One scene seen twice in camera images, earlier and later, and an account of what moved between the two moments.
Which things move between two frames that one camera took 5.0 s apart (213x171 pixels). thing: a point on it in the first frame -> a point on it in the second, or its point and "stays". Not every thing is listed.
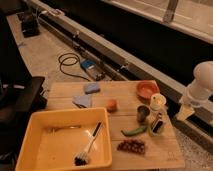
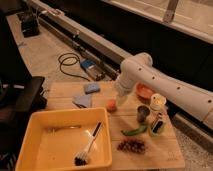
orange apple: (111, 106) stays
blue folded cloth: (82, 100) stays
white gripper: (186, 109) -> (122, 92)
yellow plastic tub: (66, 140) stays
